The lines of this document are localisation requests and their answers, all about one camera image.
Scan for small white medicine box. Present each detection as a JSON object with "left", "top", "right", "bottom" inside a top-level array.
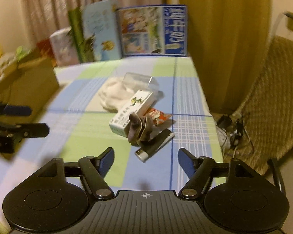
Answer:
[{"left": 109, "top": 90, "right": 156, "bottom": 137}]

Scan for black white lighter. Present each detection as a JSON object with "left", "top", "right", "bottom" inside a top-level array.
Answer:
[{"left": 135, "top": 128, "right": 175, "bottom": 162}]

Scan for red snack packet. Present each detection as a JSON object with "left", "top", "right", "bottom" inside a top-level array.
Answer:
[{"left": 146, "top": 108, "right": 172, "bottom": 126}]

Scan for white cloth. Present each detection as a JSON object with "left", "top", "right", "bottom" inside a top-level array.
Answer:
[{"left": 98, "top": 77, "right": 135, "bottom": 112}]

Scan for clear plastic case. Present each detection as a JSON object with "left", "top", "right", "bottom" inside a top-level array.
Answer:
[{"left": 123, "top": 72, "right": 159, "bottom": 97}]

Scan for checked tablecloth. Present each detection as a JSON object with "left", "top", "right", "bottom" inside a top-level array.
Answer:
[{"left": 0, "top": 56, "right": 222, "bottom": 232}]

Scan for open cardboard box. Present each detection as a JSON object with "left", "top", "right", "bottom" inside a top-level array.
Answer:
[{"left": 0, "top": 58, "right": 59, "bottom": 125}]

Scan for green tissue packs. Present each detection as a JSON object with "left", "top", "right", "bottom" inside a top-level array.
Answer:
[{"left": 15, "top": 45, "right": 32, "bottom": 61}]

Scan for quilted brown chair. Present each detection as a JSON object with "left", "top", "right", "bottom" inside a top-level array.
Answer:
[{"left": 223, "top": 36, "right": 293, "bottom": 175}]

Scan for red gift box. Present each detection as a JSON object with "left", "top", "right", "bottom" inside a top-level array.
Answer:
[{"left": 36, "top": 39, "right": 57, "bottom": 67}]

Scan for white appliance box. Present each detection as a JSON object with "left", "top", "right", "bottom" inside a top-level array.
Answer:
[{"left": 49, "top": 27, "right": 79, "bottom": 66}]

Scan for green blue milk carton box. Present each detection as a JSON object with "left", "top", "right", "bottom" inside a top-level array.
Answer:
[{"left": 68, "top": 0, "right": 122, "bottom": 63}]

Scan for black power cable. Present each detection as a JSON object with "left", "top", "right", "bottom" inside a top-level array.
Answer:
[{"left": 216, "top": 114, "right": 256, "bottom": 156}]

